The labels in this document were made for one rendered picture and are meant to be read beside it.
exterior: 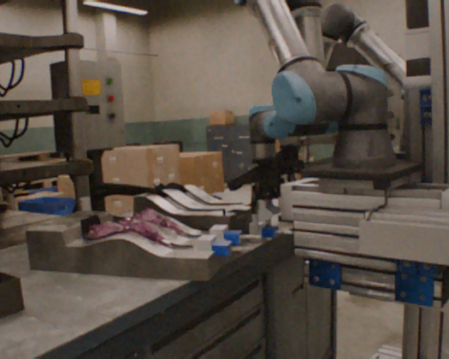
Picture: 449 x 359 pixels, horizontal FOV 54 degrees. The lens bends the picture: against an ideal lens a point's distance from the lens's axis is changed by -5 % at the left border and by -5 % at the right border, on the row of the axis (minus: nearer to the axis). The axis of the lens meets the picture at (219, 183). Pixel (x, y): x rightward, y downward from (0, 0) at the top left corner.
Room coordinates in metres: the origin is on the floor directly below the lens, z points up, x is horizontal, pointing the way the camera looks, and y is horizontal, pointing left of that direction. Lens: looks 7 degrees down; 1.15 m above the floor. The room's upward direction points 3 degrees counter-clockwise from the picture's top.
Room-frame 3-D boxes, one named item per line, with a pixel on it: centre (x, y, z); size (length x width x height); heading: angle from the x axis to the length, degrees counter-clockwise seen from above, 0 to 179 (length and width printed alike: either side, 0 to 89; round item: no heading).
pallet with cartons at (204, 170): (6.74, 0.65, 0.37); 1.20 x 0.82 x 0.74; 61
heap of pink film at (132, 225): (1.21, 0.23, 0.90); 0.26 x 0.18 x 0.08; 74
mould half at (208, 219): (1.55, 0.11, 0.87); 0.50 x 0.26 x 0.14; 56
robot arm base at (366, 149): (1.07, -0.34, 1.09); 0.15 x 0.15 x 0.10
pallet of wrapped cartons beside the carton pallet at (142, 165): (5.85, 1.13, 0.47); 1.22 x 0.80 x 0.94; 57
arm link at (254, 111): (1.35, -0.13, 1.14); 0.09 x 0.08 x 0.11; 15
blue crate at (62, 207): (5.03, 1.96, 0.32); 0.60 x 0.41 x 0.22; 59
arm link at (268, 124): (1.26, -0.18, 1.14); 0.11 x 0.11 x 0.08; 15
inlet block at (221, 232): (1.19, -0.04, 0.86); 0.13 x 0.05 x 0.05; 74
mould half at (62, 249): (1.21, 0.24, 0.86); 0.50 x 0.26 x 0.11; 74
